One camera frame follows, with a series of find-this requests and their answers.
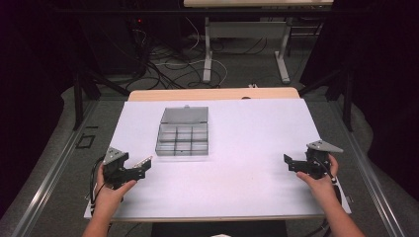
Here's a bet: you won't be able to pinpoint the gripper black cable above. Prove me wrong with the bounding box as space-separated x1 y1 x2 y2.
89 155 107 205
304 157 344 237

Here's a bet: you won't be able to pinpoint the dark computer tower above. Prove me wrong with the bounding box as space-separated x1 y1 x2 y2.
78 14 149 77

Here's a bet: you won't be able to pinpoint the black metal stand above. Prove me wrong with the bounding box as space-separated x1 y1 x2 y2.
297 67 355 132
72 67 131 131

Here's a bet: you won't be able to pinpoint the person's left hand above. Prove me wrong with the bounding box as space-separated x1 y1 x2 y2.
94 163 138 221

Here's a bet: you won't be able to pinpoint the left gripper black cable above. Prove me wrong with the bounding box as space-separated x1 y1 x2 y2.
89 155 107 205

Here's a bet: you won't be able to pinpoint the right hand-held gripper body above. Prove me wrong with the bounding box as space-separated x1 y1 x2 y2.
288 139 344 181

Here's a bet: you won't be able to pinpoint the clear plastic compartment box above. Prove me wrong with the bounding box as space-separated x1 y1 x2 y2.
154 105 210 157

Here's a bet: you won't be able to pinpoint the white table mat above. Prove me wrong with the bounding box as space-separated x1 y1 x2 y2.
83 98 352 220

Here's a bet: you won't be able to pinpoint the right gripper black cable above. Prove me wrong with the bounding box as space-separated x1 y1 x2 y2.
304 157 344 237

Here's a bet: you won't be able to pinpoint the person's right hand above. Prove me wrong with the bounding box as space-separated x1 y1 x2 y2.
295 153 340 202

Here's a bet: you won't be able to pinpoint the tangle of floor cables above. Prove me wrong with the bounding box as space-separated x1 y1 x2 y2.
127 16 275 91

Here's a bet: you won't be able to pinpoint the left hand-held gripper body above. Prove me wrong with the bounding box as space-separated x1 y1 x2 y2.
102 146 146 191

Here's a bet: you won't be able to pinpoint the white-legged desk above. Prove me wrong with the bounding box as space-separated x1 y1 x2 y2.
183 0 335 85

